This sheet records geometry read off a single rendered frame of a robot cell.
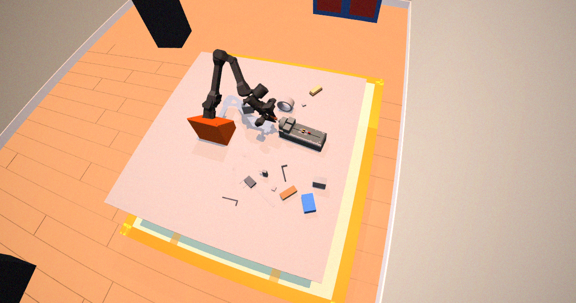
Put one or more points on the blue rectangular block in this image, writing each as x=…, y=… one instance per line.
x=308, y=203

